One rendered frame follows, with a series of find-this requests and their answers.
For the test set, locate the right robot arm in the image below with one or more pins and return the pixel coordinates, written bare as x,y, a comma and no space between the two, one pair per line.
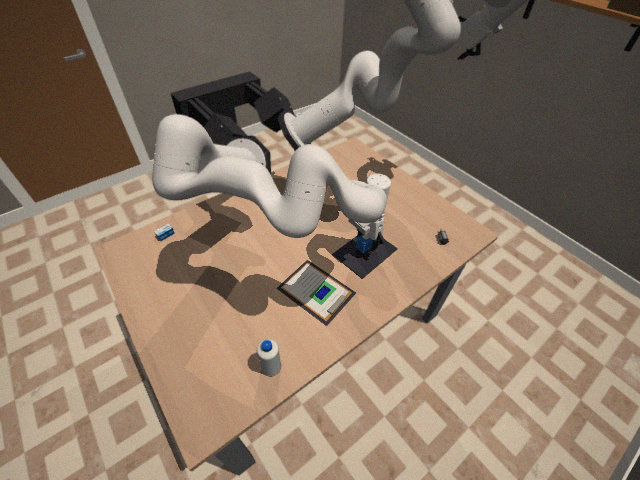
180,141

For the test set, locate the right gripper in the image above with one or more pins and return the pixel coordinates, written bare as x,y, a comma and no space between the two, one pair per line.
376,229

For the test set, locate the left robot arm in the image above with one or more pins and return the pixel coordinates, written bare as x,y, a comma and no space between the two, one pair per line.
438,30

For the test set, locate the dark grey flat mat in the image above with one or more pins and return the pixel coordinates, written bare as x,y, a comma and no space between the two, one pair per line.
363,266

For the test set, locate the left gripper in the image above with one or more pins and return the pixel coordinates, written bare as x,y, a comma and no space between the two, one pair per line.
473,33

